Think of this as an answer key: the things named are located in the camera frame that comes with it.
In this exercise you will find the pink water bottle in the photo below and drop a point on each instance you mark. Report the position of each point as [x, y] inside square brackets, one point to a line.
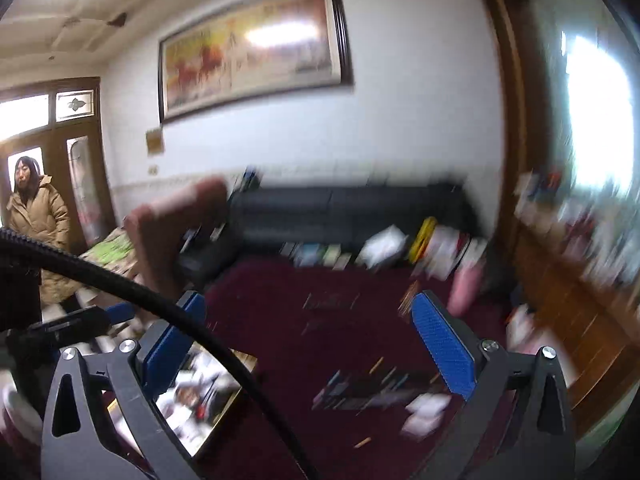
[465, 288]

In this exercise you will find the framed horse painting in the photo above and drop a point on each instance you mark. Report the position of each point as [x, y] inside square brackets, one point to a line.
[252, 49]

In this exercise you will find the black leather sofa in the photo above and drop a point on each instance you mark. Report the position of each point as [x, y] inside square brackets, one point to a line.
[261, 221]

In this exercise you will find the person in tan coat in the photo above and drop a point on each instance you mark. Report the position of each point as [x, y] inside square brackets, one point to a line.
[36, 210]

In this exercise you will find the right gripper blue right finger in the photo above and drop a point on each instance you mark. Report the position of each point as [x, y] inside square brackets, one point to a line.
[454, 360]

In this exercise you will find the dark red tablecloth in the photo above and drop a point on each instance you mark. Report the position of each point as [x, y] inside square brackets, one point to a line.
[303, 325]

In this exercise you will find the brown armchair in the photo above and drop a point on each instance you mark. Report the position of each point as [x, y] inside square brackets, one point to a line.
[156, 230]

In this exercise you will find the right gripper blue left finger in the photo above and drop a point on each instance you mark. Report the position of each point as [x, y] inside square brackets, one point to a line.
[162, 351]

